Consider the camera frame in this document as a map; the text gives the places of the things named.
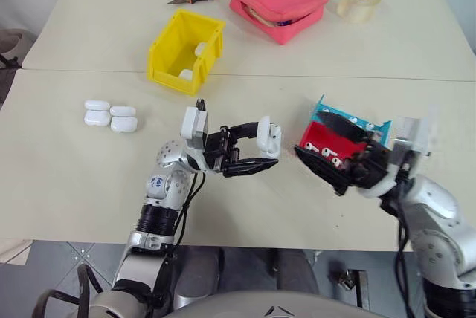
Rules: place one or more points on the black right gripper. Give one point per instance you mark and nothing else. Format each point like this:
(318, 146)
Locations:
(366, 169)

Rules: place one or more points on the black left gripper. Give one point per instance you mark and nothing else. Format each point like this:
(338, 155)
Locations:
(217, 147)

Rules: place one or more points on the teal and red earbud box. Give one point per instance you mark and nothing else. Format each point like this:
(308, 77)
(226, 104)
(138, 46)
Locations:
(327, 136)

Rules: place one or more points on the white earbud case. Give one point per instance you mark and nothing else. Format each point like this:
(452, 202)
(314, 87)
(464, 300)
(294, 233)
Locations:
(96, 105)
(124, 124)
(200, 49)
(266, 139)
(186, 74)
(96, 117)
(123, 110)

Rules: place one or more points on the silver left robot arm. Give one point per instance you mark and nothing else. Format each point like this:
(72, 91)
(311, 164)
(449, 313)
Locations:
(160, 191)

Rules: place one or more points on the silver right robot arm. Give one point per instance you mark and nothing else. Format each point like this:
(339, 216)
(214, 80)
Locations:
(439, 221)

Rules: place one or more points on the yellow plastic bin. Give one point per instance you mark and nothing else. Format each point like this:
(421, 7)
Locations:
(178, 54)

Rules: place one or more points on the white earbud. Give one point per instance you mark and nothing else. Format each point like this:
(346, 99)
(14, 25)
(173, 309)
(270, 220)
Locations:
(327, 152)
(309, 146)
(337, 162)

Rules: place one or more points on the clear tape roll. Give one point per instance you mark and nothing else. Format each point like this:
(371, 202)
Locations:
(359, 4)

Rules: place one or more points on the silver robot torso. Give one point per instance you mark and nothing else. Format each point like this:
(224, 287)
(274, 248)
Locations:
(267, 307)

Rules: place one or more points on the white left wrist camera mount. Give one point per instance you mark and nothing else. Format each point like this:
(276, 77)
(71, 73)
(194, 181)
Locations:
(193, 125)

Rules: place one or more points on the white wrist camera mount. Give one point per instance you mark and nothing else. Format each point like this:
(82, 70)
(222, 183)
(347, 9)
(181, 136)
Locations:
(193, 125)
(413, 130)

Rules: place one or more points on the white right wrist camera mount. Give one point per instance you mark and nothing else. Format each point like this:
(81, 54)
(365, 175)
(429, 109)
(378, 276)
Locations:
(413, 130)

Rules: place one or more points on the metal floor bracket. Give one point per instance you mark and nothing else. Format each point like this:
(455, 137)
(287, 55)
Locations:
(351, 284)

